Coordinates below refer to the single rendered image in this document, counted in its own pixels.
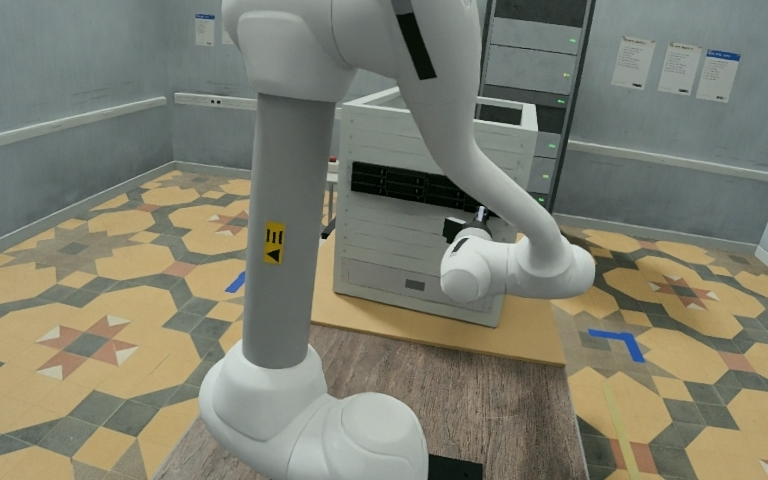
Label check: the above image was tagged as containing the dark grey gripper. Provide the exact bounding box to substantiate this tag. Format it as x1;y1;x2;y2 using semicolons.
462;206;492;238

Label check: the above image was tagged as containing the tan wooden board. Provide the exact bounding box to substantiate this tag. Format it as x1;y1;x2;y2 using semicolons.
311;229;566;367

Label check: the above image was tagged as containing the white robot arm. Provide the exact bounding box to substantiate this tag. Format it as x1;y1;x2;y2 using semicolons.
198;0;595;480

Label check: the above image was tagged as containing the white server rack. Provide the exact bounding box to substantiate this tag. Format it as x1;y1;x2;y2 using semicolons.
332;91;538;328

